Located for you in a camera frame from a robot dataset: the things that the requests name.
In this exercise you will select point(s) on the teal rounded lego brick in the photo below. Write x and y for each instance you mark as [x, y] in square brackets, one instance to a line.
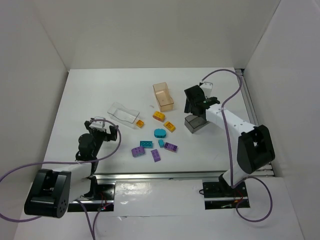
[160, 133]

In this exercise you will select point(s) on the aluminium side rail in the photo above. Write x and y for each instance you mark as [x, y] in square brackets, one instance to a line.
[252, 110]

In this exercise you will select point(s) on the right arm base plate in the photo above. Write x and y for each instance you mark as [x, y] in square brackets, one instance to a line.
[216, 198]

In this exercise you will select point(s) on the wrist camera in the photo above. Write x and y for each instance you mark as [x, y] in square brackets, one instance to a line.
[97, 123]
[207, 88]

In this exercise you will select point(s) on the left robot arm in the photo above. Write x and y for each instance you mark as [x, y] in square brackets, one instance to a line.
[53, 189]

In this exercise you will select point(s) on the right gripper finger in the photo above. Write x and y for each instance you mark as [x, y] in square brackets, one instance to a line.
[189, 104]
[198, 111]

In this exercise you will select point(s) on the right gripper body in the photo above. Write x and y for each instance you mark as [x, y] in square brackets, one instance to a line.
[193, 100]

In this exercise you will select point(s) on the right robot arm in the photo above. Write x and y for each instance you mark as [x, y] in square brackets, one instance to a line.
[254, 145]

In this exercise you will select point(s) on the purple rounded lego brick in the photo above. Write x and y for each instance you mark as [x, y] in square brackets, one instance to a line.
[138, 151]

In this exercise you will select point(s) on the purple studded lego brick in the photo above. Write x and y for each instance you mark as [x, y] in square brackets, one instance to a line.
[171, 147]

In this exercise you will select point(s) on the orange transparent container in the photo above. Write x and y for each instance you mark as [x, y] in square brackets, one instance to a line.
[164, 100]

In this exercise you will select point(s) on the teal rectangular lego brick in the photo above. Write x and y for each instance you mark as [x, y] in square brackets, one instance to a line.
[147, 144]

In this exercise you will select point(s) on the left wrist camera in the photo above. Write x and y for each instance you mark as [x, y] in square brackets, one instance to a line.
[97, 123]

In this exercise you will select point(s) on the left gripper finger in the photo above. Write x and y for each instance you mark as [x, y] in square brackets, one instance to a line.
[113, 135]
[87, 125]

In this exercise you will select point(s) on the yellow lego brick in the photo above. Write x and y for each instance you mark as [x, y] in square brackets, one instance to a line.
[159, 116]
[169, 126]

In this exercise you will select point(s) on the aluminium front rail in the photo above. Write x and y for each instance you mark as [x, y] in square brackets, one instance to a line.
[159, 175]

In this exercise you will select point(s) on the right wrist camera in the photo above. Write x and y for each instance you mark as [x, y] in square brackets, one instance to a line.
[207, 88]

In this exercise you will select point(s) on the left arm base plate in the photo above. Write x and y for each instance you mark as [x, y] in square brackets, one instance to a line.
[101, 198]

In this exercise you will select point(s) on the yellow lego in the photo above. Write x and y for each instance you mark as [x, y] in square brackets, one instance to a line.
[139, 123]

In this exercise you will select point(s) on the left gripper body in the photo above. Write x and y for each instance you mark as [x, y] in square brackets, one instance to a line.
[100, 131]

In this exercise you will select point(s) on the clear plastic container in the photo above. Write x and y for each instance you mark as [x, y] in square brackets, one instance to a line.
[123, 115]

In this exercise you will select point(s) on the grey transparent container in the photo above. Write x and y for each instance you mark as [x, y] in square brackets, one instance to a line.
[194, 123]

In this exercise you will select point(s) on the small teal lego cube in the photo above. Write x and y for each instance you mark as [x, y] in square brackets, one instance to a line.
[161, 143]

